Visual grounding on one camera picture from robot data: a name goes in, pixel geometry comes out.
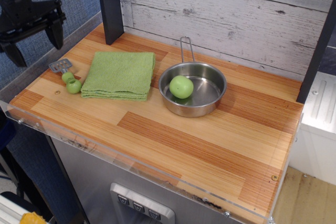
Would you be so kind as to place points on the dark right shelf post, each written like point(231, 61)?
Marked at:
point(316, 59)

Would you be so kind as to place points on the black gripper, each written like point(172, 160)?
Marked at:
point(21, 19)

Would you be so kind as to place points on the dark shelf post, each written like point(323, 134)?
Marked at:
point(316, 59)
point(112, 20)

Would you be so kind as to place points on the clear acrylic table guard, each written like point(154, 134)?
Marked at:
point(231, 159)

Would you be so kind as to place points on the dark left shelf post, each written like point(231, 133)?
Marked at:
point(112, 20)

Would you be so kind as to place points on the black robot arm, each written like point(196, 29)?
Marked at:
point(21, 19)

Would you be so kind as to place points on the green toy apple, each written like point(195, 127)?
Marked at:
point(181, 87)

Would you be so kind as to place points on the silver toy fridge cabinet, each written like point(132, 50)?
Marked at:
point(92, 176)

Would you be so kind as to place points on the folded green cloth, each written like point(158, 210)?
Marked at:
point(119, 76)

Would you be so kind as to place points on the small steel pot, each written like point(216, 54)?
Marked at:
point(210, 85)

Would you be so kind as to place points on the white aluminium side block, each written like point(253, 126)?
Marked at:
point(313, 151)

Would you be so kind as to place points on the green handled toy spatula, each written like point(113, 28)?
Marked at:
point(73, 85)

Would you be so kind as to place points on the silver button dispenser panel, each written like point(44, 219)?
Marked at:
point(132, 207)

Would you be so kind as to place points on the yellow tape object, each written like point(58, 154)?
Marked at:
point(32, 218)

